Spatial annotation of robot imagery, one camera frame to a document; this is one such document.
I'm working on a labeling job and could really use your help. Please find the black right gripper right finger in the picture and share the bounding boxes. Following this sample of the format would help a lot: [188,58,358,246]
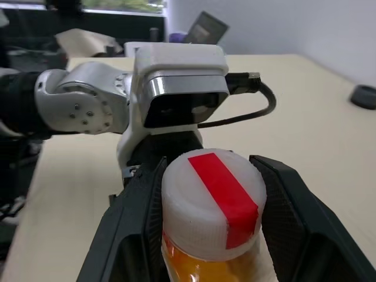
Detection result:
[249,154,376,282]

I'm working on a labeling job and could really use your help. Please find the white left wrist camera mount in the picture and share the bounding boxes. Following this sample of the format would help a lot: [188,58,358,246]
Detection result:
[117,42,230,177]

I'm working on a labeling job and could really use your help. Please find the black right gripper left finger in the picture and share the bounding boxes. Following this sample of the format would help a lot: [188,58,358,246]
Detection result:
[75,155,172,282]

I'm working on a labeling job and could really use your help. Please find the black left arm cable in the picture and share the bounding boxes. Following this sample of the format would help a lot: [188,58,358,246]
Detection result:
[199,71,277,129]

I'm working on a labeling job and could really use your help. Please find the clear bottle with orange drink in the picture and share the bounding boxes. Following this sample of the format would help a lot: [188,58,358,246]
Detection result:
[160,230,277,282]

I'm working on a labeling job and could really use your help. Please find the purple object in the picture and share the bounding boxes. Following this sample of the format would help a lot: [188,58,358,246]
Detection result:
[169,32,189,43]

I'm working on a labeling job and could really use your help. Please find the dark laptop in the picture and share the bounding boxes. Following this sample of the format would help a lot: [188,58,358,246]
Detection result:
[185,11,230,45]

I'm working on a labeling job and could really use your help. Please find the brown paper bag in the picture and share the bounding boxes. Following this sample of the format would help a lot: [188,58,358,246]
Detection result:
[55,28,122,58]

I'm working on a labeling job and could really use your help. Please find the white cap with red tape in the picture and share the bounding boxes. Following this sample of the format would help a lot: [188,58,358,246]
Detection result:
[160,148,267,261]

